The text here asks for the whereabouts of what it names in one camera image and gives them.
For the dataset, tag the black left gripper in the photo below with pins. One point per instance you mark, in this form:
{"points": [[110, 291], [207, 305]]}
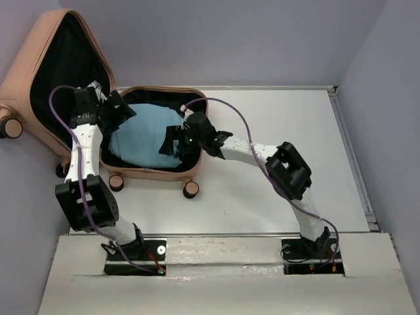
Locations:
{"points": [[121, 112]]}

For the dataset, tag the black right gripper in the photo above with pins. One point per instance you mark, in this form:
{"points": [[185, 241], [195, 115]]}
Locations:
{"points": [[175, 132]]}

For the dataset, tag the light blue cloth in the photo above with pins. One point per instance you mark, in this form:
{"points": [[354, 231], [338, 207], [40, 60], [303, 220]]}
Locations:
{"points": [[139, 139]]}

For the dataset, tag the pink hard-shell suitcase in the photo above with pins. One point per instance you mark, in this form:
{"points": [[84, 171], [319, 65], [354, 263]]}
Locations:
{"points": [[61, 50]]}

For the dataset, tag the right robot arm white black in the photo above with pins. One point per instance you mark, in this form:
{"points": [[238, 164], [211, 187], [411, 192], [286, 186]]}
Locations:
{"points": [[283, 166]]}

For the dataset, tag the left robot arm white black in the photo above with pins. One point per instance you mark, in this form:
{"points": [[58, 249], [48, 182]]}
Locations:
{"points": [[87, 202]]}

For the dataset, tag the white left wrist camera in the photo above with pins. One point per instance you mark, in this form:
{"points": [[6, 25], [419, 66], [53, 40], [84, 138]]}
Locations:
{"points": [[98, 90]]}

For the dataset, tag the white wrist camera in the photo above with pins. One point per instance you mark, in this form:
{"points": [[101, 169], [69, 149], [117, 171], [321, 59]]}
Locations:
{"points": [[98, 90], [185, 110]]}

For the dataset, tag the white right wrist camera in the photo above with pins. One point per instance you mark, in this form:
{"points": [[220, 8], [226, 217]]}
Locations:
{"points": [[185, 110]]}

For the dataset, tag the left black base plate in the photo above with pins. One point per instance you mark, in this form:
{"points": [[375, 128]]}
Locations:
{"points": [[151, 260]]}

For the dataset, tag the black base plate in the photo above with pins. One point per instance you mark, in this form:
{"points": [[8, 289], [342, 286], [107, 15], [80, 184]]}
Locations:
{"points": [[151, 260], [298, 262]]}

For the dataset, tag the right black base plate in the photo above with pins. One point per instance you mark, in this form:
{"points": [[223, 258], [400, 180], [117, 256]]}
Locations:
{"points": [[298, 262]]}

